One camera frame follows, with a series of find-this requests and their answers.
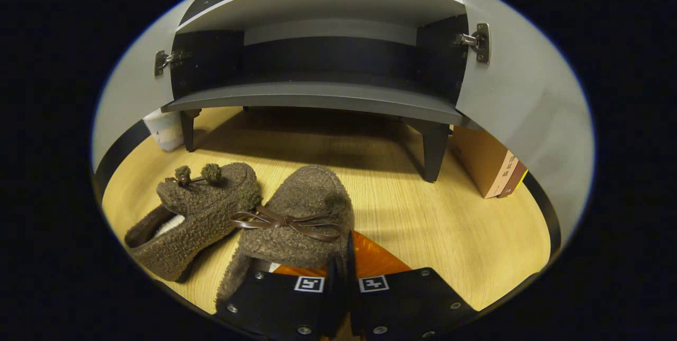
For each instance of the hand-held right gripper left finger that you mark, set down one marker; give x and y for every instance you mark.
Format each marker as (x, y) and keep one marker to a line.
(275, 304)

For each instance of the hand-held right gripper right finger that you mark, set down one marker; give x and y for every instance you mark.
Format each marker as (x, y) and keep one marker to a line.
(354, 304)

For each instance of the brown fuzzy shoe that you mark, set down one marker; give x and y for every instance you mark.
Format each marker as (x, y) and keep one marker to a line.
(307, 198)
(206, 209)

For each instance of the white grey shoe cabinet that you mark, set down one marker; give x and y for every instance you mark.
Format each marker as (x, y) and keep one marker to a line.
(317, 95)

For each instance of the white door with phone sticker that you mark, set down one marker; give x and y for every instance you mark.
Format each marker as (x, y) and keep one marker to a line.
(137, 82)

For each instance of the white door with headphone sticker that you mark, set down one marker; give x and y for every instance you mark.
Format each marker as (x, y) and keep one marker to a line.
(529, 98)

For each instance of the metal door hinge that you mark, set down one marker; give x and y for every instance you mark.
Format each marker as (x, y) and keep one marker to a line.
(159, 63)
(482, 42)

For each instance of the white cabinet shelf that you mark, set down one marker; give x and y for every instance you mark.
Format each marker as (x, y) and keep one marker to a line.
(317, 2)

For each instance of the brown cardboard box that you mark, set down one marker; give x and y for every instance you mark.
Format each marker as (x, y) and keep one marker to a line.
(476, 156)

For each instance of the white soft bundle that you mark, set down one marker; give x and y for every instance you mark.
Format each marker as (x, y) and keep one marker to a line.
(166, 132)

